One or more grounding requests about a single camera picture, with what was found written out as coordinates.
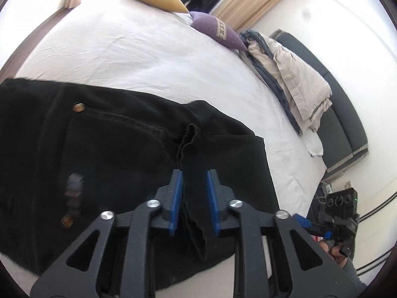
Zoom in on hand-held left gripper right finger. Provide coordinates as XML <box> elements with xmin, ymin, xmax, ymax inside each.
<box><xmin>206</xmin><ymin>169</ymin><xmax>359</xmax><ymax>298</ymax></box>

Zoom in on black pants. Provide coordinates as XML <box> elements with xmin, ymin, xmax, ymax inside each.
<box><xmin>0</xmin><ymin>77</ymin><xmax>280</xmax><ymax>292</ymax></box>

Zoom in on person's right hand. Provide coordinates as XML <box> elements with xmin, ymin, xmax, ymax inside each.
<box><xmin>319</xmin><ymin>240</ymin><xmax>352</xmax><ymax>267</ymax></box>

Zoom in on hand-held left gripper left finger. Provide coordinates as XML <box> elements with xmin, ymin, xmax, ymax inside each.
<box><xmin>29</xmin><ymin>169</ymin><xmax>184</xmax><ymax>298</ymax></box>

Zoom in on person's right forearm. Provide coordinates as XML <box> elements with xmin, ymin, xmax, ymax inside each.
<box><xmin>341</xmin><ymin>256</ymin><xmax>368</xmax><ymax>288</ymax></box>

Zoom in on bed with white sheet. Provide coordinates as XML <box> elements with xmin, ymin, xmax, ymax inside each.
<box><xmin>0</xmin><ymin>0</ymin><xmax>329</xmax><ymax>298</ymax></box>

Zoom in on black cable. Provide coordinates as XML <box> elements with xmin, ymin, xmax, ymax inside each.
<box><xmin>354</xmin><ymin>192</ymin><xmax>397</xmax><ymax>221</ymax></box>
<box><xmin>356</xmin><ymin>248</ymin><xmax>397</xmax><ymax>274</ymax></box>

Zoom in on folded beige grey duvet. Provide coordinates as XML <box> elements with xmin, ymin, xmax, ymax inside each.
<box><xmin>239</xmin><ymin>29</ymin><xmax>333</xmax><ymax>135</ymax></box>

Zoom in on purple patterned pillow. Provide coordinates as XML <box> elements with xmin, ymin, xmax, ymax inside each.
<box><xmin>189</xmin><ymin>11</ymin><xmax>249</xmax><ymax>52</ymax></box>

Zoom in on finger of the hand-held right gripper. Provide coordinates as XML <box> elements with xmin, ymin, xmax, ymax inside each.
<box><xmin>292</xmin><ymin>213</ymin><xmax>314</xmax><ymax>229</ymax></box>
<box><xmin>312</xmin><ymin>228</ymin><xmax>334</xmax><ymax>241</ymax></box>

